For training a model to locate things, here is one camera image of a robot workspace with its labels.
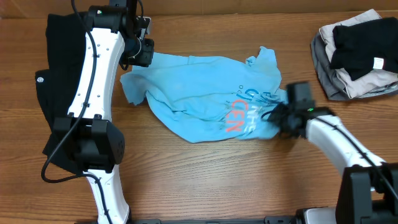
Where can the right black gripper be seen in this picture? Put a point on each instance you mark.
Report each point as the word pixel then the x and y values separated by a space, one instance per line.
pixel 272 117

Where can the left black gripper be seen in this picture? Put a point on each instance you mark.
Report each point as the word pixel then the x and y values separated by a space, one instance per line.
pixel 146 58

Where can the light blue printed t-shirt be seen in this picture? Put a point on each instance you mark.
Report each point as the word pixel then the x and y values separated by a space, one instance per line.
pixel 214 98

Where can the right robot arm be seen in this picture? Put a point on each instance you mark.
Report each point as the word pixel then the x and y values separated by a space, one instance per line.
pixel 368 191

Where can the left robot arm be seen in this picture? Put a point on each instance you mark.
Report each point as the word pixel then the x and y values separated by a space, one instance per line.
pixel 115 37

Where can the grey folded garment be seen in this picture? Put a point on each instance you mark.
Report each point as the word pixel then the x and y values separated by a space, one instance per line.
pixel 332 86

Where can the black garment with logo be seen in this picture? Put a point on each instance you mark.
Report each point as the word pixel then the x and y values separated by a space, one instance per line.
pixel 56 87

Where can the beige folded garment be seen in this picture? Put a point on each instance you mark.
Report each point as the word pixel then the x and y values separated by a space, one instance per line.
pixel 374 79

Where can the black folded garment on pile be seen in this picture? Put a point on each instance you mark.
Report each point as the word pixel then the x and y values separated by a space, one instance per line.
pixel 365 47

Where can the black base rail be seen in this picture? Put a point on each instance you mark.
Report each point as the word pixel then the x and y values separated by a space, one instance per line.
pixel 211 221

